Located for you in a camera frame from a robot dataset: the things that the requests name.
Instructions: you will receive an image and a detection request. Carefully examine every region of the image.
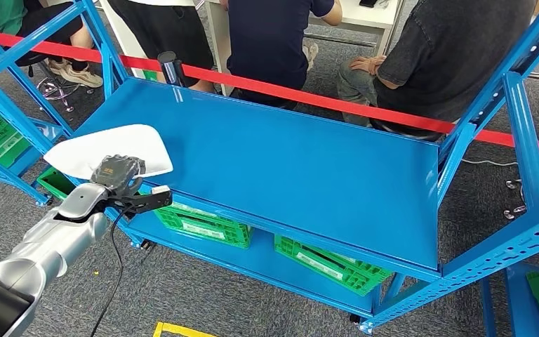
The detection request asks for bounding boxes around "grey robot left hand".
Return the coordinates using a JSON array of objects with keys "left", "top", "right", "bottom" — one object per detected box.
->
[{"left": 90, "top": 154, "right": 147, "bottom": 197}]

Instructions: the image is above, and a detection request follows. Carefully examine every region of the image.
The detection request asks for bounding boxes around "white curved plastic part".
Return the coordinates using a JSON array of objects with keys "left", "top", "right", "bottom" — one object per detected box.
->
[{"left": 43, "top": 124, "right": 174, "bottom": 181}]

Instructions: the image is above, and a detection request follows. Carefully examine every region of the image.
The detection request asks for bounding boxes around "blue metal shelf rack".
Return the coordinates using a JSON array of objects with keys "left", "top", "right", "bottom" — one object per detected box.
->
[
  {"left": 479, "top": 260, "right": 539, "bottom": 337},
  {"left": 0, "top": 0, "right": 539, "bottom": 336},
  {"left": 0, "top": 13, "right": 73, "bottom": 194}
]

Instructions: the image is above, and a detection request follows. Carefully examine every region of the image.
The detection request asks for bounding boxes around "chrome base office chair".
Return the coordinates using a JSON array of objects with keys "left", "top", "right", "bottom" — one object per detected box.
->
[
  {"left": 15, "top": 51, "right": 96, "bottom": 114},
  {"left": 503, "top": 176, "right": 539, "bottom": 220}
]

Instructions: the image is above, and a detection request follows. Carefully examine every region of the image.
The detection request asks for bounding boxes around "person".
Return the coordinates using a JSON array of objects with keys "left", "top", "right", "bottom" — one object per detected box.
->
[
  {"left": 107, "top": 0, "right": 215, "bottom": 94},
  {"left": 218, "top": 0, "right": 344, "bottom": 111},
  {"left": 0, "top": 0, "right": 105, "bottom": 89},
  {"left": 336, "top": 0, "right": 538, "bottom": 143}
]

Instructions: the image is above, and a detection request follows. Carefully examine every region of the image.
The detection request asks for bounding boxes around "white desk panel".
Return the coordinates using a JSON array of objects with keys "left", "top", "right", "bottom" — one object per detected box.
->
[{"left": 98, "top": 0, "right": 149, "bottom": 80}]

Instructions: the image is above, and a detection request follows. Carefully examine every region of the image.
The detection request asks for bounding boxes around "yellow floor tape square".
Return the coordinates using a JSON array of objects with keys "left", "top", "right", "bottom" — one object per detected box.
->
[{"left": 152, "top": 322, "right": 219, "bottom": 337}]

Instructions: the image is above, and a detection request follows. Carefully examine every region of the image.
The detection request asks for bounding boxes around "red barrier tape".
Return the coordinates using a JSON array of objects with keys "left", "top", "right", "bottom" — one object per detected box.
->
[{"left": 0, "top": 29, "right": 539, "bottom": 159}]

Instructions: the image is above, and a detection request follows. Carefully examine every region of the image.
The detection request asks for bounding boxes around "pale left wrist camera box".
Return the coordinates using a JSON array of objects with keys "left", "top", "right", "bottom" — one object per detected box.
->
[{"left": 107, "top": 184, "right": 173, "bottom": 218}]

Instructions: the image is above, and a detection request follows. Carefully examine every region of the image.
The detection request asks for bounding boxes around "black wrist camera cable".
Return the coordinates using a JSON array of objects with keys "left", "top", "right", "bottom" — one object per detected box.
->
[{"left": 90, "top": 209, "right": 131, "bottom": 337}]

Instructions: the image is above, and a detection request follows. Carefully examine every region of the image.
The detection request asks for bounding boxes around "black barrier post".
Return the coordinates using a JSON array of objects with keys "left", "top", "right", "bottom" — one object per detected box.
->
[{"left": 157, "top": 51, "right": 187, "bottom": 88}]

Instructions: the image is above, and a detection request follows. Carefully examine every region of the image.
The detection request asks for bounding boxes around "white floor cable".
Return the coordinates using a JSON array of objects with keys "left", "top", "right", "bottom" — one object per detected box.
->
[{"left": 460, "top": 158, "right": 539, "bottom": 180}]

